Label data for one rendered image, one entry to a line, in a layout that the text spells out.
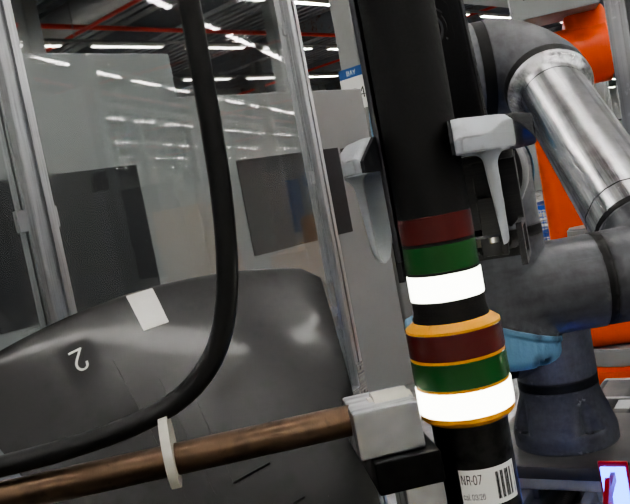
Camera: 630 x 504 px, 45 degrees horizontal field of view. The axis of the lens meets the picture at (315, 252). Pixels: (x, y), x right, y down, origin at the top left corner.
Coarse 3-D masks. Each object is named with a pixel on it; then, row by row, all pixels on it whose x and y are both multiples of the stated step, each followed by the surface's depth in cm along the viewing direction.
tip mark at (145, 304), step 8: (128, 296) 48; (136, 296) 48; (144, 296) 48; (152, 296) 48; (136, 304) 47; (144, 304) 47; (152, 304) 47; (160, 304) 47; (136, 312) 47; (144, 312) 47; (152, 312) 47; (160, 312) 47; (144, 320) 46; (152, 320) 46; (160, 320) 46; (144, 328) 46
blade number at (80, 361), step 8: (72, 344) 45; (80, 344) 45; (88, 344) 45; (56, 352) 44; (64, 352) 44; (72, 352) 44; (80, 352) 44; (88, 352) 44; (64, 360) 44; (72, 360) 44; (80, 360) 44; (88, 360) 44; (96, 360) 44; (64, 368) 44; (72, 368) 44; (80, 368) 44; (88, 368) 44; (96, 368) 44; (104, 368) 44; (72, 376) 43; (80, 376) 43; (88, 376) 43
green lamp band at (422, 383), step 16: (416, 368) 34; (432, 368) 33; (448, 368) 33; (464, 368) 33; (480, 368) 33; (496, 368) 33; (416, 384) 35; (432, 384) 34; (448, 384) 33; (464, 384) 33; (480, 384) 33
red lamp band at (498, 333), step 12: (408, 336) 34; (444, 336) 33; (456, 336) 33; (468, 336) 33; (480, 336) 33; (492, 336) 33; (408, 348) 35; (420, 348) 34; (432, 348) 33; (444, 348) 33; (456, 348) 33; (468, 348) 33; (480, 348) 33; (492, 348) 33; (420, 360) 34; (432, 360) 33; (444, 360) 33; (456, 360) 33
